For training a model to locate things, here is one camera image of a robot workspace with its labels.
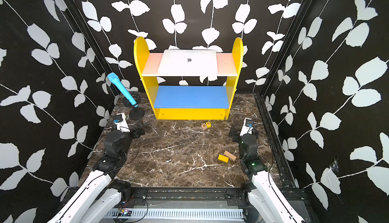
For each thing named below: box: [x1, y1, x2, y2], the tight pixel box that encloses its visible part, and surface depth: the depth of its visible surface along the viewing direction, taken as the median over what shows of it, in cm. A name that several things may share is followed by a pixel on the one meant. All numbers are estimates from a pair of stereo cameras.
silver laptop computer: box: [157, 49, 218, 74], surface depth 80 cm
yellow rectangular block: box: [217, 154, 229, 164], surface depth 88 cm
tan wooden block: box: [223, 150, 238, 162], surface depth 90 cm
